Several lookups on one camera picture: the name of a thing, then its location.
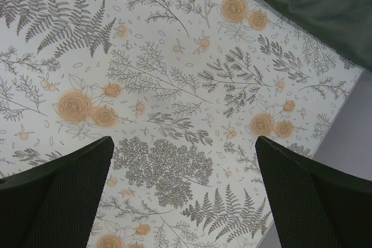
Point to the floral patterned table mat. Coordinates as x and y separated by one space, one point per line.
184 88

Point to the folded dark green t shirt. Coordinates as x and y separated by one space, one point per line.
343 25

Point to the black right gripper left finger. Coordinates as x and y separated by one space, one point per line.
55 204

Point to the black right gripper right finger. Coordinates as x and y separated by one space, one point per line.
313 205

